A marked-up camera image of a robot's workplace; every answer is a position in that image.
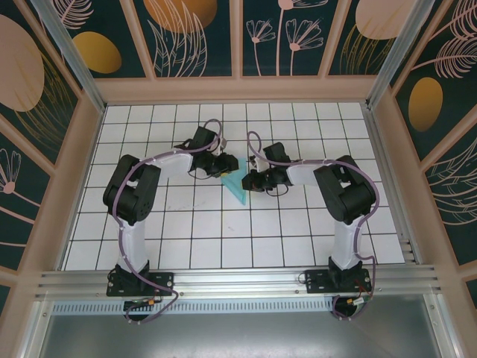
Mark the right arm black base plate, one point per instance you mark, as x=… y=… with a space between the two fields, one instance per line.
x=315 y=281

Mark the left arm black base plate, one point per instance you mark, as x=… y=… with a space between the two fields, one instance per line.
x=164 y=283

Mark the teal cloth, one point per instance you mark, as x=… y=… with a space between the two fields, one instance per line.
x=236 y=184

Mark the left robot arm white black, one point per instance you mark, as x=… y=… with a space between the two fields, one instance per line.
x=130 y=194

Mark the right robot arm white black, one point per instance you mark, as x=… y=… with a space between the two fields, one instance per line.
x=343 y=194

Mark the aluminium mounting rail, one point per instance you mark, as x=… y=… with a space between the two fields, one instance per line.
x=238 y=279

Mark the grey metal sheet plate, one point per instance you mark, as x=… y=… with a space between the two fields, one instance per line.
x=238 y=335

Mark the aluminium frame post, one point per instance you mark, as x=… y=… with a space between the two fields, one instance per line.
x=71 y=56
x=400 y=52

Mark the aluminium side rail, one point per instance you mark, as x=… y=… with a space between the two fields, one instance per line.
x=384 y=149

